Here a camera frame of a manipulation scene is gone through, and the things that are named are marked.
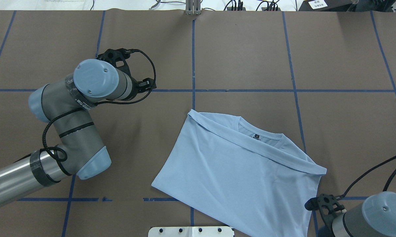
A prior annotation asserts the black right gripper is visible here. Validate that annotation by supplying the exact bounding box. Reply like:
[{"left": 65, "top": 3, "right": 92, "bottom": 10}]
[{"left": 316, "top": 225, "right": 335, "bottom": 237}]

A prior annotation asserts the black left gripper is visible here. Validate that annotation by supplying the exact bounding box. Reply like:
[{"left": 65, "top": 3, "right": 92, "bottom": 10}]
[{"left": 129, "top": 78, "right": 157, "bottom": 101}]

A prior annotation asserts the light blue t-shirt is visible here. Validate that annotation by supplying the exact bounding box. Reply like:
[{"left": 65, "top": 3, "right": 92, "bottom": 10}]
[{"left": 151, "top": 110, "right": 327, "bottom": 237}]

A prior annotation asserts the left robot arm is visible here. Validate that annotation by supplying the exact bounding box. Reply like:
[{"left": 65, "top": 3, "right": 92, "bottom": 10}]
[{"left": 0, "top": 59, "right": 157, "bottom": 207}]

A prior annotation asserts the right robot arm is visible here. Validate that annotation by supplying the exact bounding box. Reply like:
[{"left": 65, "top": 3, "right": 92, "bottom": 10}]
[{"left": 305, "top": 192, "right": 396, "bottom": 237}]

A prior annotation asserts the black device with label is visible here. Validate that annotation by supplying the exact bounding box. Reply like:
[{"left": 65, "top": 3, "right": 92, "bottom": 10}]
[{"left": 298, "top": 0, "right": 359, "bottom": 12}]

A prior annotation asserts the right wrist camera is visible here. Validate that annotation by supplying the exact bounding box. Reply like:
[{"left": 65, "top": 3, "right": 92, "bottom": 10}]
[{"left": 304, "top": 194, "right": 347, "bottom": 222}]

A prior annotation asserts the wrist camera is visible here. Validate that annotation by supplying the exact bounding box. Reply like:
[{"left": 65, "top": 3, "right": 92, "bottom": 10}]
[
  {"left": 95, "top": 48, "right": 134, "bottom": 77},
  {"left": 304, "top": 194, "right": 347, "bottom": 222}
]

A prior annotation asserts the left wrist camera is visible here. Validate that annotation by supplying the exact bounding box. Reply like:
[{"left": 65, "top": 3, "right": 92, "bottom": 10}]
[{"left": 95, "top": 48, "right": 134, "bottom": 77}]

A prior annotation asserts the grey aluminium frame post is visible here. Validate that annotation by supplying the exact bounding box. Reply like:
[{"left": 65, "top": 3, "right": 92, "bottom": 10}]
[{"left": 185, "top": 0, "right": 202, "bottom": 15}]

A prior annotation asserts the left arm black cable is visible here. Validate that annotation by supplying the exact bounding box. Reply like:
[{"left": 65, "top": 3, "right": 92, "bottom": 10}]
[{"left": 42, "top": 49, "right": 157, "bottom": 176}]

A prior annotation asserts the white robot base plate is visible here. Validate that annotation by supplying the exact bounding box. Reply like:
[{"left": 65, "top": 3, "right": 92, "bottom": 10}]
[{"left": 148, "top": 226, "right": 235, "bottom": 237}]

